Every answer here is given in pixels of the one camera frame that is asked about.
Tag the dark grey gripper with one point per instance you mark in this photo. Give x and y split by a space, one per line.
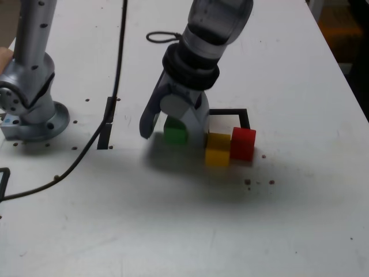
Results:
187 91

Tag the green cube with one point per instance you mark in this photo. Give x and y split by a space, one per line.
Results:
174 135

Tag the yellow cube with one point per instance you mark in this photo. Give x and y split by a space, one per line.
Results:
217 153

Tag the red cube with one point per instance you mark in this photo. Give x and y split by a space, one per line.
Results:
243 144

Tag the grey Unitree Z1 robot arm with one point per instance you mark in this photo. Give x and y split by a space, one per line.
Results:
31 72

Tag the black tape square outline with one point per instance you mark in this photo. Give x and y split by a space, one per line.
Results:
245 118

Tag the person's hand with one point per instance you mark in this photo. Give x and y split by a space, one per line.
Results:
4 59

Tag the black tape strip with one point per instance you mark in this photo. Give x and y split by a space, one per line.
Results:
103 142

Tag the black bracket frame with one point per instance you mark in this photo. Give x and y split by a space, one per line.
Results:
5 169

